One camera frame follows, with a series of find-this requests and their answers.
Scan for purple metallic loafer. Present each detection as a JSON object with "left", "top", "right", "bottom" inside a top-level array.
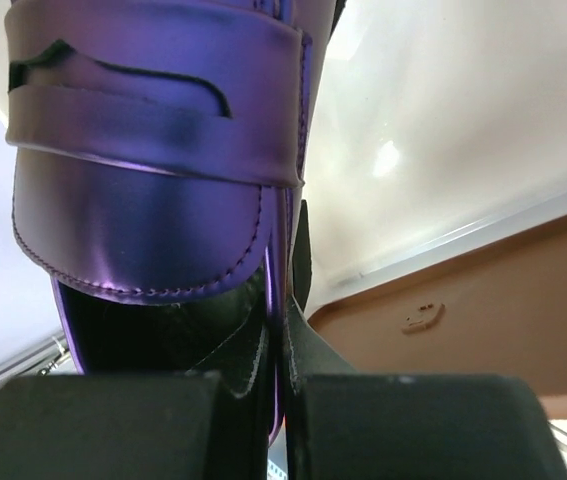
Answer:
[{"left": 5, "top": 1, "right": 345, "bottom": 442}]

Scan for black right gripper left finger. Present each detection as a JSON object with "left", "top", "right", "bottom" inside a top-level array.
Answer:
[{"left": 0, "top": 372, "right": 269, "bottom": 479}]

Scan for brown-front pulled-out drawer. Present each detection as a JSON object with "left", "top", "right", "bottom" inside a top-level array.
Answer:
[{"left": 307, "top": 0, "right": 567, "bottom": 480}]

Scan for aluminium mounting rail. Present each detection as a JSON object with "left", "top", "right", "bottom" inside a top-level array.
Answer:
[{"left": 0, "top": 331, "right": 70, "bottom": 384}]

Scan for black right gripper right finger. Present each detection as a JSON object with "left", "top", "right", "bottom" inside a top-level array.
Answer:
[{"left": 287, "top": 374, "right": 556, "bottom": 479}]

